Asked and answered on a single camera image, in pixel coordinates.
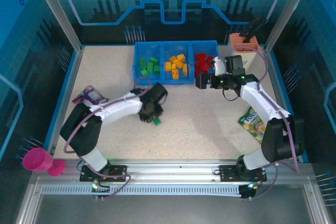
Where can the long red lego brick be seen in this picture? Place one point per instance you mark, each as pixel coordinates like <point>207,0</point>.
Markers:
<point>198,71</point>
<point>205,71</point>
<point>204,61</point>

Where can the long green lego brick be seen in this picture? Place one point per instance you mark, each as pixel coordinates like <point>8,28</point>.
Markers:
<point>156,69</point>
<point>157,122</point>

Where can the long yellow lego brick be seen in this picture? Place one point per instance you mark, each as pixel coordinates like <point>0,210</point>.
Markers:
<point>185,69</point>

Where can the long orange lego brick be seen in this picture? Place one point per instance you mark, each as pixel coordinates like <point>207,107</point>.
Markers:
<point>179,63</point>

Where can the orange arched lego brick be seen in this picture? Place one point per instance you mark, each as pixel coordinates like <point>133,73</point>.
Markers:
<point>181,57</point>

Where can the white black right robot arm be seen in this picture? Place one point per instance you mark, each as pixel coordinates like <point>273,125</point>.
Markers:
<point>262,103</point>

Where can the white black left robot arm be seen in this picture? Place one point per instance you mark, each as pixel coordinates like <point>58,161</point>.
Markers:
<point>118,107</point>

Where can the cream knife block salmon top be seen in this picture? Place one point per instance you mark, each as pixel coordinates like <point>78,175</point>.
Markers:
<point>242,42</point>

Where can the blue three-compartment bin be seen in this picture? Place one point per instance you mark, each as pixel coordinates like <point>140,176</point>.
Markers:
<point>173,49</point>

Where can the yellow green snack packet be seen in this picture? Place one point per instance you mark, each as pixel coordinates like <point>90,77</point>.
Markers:
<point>253,127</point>

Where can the blue table side strip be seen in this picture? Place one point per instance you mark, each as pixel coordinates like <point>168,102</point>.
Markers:
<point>284,90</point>
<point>67,82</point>

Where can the purple snack packet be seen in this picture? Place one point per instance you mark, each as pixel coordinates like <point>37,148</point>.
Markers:
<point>90,95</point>

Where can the aluminium table side rail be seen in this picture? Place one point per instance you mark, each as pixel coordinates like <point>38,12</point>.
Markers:
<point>76,69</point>
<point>277,90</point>

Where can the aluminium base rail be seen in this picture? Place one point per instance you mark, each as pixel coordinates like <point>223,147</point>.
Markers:
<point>170,169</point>

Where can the aluminium frame post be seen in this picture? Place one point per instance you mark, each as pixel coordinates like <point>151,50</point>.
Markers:
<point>288,11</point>
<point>58,11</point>

